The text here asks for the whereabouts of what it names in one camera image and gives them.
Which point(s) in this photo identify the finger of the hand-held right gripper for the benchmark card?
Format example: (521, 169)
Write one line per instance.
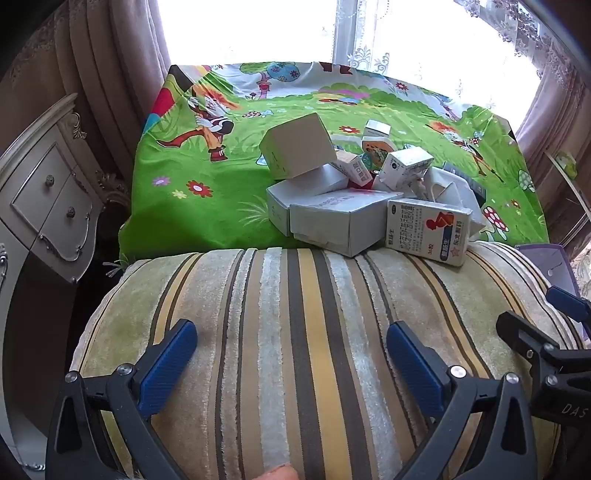
(521, 332)
(565, 300)

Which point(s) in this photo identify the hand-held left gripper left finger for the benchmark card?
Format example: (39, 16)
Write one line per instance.
(168, 364)

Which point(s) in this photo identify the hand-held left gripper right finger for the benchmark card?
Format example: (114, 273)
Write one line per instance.
(415, 364)

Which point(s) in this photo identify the large white pink-print carton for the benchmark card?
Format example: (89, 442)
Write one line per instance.
(332, 217)

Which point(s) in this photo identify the white cube carton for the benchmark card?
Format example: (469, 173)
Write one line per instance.
(404, 168)

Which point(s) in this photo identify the small brown-lettered carton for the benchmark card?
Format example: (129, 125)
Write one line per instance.
(358, 171)

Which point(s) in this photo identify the pile of cardboard boxes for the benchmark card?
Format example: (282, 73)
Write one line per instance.
(295, 147)

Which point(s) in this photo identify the person's left hand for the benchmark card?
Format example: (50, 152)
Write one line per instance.
(277, 473)

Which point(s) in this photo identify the purple flat object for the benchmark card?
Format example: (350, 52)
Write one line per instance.
(549, 267)

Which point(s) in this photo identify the striped plush cushion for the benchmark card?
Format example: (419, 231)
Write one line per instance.
(295, 346)

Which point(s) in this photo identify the yellow green small object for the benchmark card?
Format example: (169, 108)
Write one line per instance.
(567, 162)

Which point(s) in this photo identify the green cartoon printed cloth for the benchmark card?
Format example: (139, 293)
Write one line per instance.
(207, 203)

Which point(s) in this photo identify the mauve patterned curtain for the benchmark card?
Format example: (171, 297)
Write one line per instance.
(554, 106)

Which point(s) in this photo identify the white ornate dresser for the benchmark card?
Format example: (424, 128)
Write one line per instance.
(51, 194)

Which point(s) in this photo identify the white lace sheer curtain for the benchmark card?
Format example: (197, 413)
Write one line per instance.
(545, 50)

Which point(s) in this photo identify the brown curtain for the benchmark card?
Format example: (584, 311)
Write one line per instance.
(106, 69)

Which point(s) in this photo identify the white window frame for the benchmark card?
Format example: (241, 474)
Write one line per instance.
(346, 32)

